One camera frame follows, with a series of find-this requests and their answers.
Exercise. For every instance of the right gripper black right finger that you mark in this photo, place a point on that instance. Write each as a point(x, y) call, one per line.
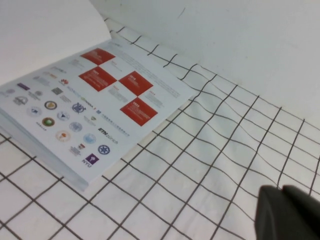
point(302, 215)

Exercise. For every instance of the AgileX robotics brochure book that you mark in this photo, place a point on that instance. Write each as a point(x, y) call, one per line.
point(75, 112)

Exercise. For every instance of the white black-grid tablecloth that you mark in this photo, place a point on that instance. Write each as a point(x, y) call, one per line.
point(200, 162)

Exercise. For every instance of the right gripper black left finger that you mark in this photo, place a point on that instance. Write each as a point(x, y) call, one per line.
point(270, 217)

